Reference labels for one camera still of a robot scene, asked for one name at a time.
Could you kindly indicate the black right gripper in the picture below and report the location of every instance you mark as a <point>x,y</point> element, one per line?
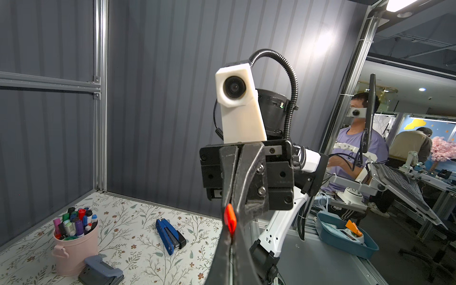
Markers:
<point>257,176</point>

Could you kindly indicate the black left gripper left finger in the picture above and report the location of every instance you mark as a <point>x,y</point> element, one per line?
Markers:
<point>220,272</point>

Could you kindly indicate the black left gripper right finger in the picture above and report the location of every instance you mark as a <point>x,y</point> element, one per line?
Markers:
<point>243,269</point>

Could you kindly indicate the red screw protection sleeve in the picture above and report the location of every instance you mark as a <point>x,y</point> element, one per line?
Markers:
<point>230,219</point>

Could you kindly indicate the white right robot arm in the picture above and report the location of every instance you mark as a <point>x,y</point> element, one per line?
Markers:
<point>266,234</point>

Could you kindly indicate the blue stapler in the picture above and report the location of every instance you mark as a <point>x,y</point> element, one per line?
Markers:
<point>171,238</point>

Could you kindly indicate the teal plastic tray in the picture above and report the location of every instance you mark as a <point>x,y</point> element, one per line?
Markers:
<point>345,236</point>

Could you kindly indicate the person in purple shirt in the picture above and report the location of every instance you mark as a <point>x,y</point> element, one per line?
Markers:
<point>347,164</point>

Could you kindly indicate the grey hole punch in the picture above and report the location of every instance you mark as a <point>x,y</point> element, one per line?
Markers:
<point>97,272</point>

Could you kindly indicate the pink pen cup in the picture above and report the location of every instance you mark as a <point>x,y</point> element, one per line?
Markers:
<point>75,236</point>

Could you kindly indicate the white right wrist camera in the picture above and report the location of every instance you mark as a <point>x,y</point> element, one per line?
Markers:
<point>242,120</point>

